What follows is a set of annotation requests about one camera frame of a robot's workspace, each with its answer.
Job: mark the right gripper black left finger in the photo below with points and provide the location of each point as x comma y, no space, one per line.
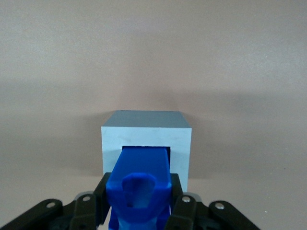
79,210

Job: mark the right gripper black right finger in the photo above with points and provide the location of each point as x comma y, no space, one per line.
187,210

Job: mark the blue plastic insert part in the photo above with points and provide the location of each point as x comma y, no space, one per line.
141,165

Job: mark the gray cube base with hole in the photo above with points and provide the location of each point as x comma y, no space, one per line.
144,136

